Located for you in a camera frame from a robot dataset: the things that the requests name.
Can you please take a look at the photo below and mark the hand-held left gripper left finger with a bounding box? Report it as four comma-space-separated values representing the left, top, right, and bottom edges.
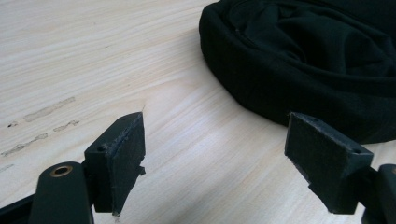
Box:
83, 111, 147, 217

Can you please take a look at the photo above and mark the black cloth garment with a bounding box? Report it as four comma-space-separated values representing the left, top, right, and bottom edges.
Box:
198, 0, 396, 145

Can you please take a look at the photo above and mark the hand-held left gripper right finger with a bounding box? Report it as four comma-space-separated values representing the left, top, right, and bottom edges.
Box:
284, 111, 375, 216

